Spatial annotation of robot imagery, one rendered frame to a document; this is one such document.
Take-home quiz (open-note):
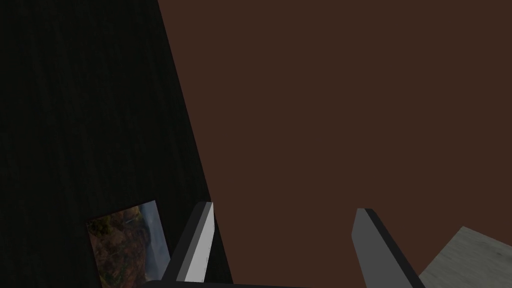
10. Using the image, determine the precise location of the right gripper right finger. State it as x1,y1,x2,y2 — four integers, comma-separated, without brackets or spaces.
351,207,427,288

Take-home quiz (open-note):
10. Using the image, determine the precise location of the landscape picture on wall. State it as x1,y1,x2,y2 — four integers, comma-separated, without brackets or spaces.
85,199,172,288

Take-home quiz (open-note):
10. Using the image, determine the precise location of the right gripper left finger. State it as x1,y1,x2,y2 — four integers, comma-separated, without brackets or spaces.
161,201,215,283

